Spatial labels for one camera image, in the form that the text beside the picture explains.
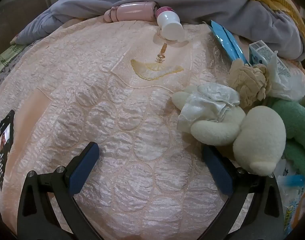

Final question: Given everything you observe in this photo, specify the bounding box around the white and blue box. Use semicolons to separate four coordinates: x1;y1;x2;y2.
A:
249;40;292;79

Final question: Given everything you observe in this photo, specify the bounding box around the green plaid cloth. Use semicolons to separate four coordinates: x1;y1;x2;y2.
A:
0;44;25;83

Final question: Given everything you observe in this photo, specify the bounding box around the grey blanket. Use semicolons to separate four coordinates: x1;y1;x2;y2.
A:
11;0;305;60

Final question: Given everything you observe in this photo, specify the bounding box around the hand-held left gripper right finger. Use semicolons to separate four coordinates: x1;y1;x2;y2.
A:
200;145;285;240

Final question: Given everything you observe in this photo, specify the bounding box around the blue foil packet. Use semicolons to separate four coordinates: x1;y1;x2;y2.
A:
209;20;250;67

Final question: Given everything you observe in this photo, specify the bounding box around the beige tissue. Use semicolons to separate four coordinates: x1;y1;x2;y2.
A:
226;60;269;108

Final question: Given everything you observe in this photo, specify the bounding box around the peach quilted bedspread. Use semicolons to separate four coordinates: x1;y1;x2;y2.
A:
0;17;305;240

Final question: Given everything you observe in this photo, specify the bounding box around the black smartphone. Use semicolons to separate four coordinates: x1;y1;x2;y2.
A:
0;109;15;192

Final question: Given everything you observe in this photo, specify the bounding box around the cream plush toy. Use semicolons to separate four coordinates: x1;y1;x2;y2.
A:
172;84;287;177

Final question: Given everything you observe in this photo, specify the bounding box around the printed plastic bag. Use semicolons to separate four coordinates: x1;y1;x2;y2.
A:
275;155;305;233

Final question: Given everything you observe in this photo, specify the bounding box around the pink bottle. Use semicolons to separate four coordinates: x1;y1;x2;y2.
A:
104;1;158;22

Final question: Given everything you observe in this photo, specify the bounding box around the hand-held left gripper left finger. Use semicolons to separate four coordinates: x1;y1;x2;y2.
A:
17;142;103;240

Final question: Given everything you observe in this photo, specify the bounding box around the white pill bottle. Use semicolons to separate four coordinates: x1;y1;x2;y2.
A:
155;7;184;41

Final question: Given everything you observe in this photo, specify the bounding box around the white paper tissue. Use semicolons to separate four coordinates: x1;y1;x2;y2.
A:
266;51;305;102

